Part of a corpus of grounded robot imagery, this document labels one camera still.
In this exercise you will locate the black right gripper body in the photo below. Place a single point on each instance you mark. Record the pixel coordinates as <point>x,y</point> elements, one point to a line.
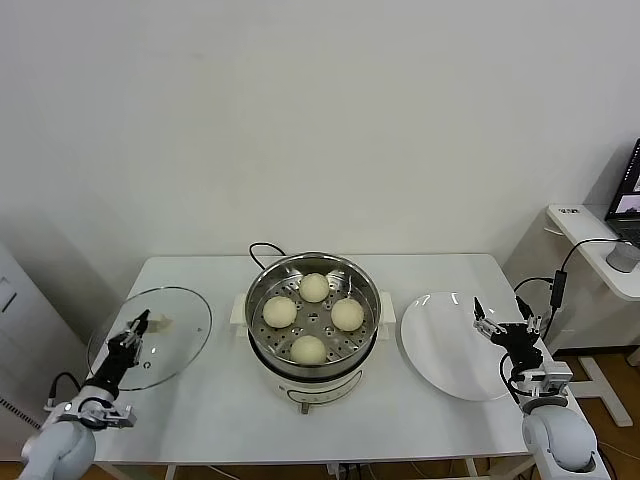
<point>520,346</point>

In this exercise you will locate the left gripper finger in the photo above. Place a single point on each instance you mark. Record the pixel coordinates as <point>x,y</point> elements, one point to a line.
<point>143,323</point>
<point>131,336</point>

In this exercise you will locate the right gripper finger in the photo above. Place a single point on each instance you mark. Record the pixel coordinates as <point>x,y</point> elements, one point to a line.
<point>534,322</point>
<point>486,322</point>

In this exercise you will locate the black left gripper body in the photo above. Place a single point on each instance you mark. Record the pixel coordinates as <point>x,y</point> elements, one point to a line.
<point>117,362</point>

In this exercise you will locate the round glass pot lid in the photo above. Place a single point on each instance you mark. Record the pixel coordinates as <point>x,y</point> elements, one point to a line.
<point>175,310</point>

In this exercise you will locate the white steamed baozi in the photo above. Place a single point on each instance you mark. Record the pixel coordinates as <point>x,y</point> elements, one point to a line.
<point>314,287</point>
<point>279,312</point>
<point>307,350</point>
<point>347,314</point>

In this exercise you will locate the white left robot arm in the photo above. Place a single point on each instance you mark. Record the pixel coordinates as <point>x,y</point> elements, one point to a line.
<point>55,450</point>

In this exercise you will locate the perforated steel steamer basket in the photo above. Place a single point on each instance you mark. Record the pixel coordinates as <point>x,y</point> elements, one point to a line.
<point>280,274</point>

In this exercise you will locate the large white plate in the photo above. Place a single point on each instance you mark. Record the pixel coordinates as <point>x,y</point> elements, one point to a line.
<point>440,345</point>

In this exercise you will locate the white floor cabinet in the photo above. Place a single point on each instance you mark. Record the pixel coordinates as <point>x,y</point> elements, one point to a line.
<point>30,350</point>

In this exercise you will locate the white side desk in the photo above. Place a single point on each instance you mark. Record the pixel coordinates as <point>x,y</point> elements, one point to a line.
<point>590,235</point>

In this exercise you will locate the grey round desk object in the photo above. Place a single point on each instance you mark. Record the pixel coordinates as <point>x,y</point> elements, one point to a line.
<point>622,257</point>

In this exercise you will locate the small desk label sticker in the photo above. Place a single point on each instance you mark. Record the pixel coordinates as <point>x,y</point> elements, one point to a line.
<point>569,211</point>

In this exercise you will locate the white table leg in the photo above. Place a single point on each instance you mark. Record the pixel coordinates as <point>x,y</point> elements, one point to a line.
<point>471,470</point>
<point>171,473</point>

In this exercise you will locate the open black laptop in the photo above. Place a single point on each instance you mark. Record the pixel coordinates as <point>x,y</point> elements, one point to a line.
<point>627,210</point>

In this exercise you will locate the cream electric cooker base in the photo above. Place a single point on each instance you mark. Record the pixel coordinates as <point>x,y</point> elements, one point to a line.
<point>320,390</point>

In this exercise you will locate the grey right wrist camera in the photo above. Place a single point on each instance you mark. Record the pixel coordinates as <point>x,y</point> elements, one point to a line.
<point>550,375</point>

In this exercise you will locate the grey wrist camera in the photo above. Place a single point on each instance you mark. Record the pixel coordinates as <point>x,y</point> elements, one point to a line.
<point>550,375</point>
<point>112,415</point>

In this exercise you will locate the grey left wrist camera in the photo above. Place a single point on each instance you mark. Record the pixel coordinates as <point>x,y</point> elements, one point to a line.
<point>112,415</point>

